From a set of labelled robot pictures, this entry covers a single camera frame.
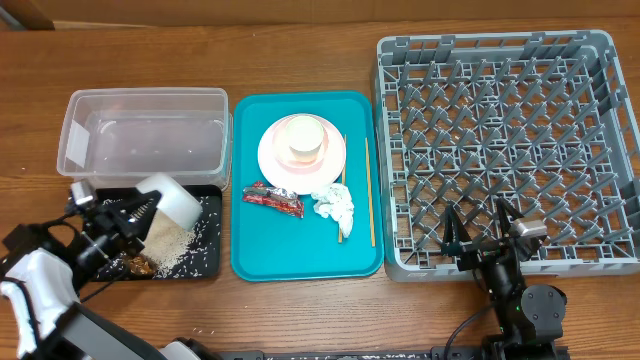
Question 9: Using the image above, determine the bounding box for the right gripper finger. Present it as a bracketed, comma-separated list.
[495, 197, 524, 238]
[443, 205, 471, 245]

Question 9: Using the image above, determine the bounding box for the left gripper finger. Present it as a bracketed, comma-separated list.
[119, 191, 161, 239]
[102, 188, 150, 210]

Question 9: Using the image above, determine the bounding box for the white rice pile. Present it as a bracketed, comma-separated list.
[141, 211, 196, 276]

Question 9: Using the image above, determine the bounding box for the grey small bowl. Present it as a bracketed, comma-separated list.
[135, 173, 202, 231]

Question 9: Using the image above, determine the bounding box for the brown food scrap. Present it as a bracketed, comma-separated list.
[123, 255, 156, 277]

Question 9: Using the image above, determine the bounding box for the white napkin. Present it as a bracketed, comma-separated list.
[311, 183, 354, 238]

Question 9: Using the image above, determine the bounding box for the red foil snack wrapper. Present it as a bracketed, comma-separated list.
[242, 181, 304, 219]

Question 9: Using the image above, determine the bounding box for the white paper cup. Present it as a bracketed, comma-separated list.
[285, 115, 325, 162]

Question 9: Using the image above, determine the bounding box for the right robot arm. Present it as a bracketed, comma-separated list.
[441, 198, 569, 359]

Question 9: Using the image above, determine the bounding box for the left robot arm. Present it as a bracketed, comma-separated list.
[1, 181, 218, 359]

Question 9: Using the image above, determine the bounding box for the grey dishwasher rack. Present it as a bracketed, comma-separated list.
[374, 30, 639, 282]

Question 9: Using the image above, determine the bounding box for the clear plastic bin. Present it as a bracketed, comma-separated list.
[56, 87, 233, 189]

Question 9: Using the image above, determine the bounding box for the black plastic tray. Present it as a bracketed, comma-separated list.
[94, 185, 223, 282]

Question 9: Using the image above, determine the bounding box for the right wooden chopstick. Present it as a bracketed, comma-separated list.
[364, 137, 376, 248]

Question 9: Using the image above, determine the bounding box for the teal serving tray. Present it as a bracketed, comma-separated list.
[230, 90, 384, 282]

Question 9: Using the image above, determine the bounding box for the large pink plate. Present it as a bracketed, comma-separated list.
[257, 114, 346, 195]

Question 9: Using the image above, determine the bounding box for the small pink bowl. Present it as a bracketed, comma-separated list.
[272, 116, 329, 169]

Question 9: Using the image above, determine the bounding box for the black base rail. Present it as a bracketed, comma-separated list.
[219, 344, 571, 360]

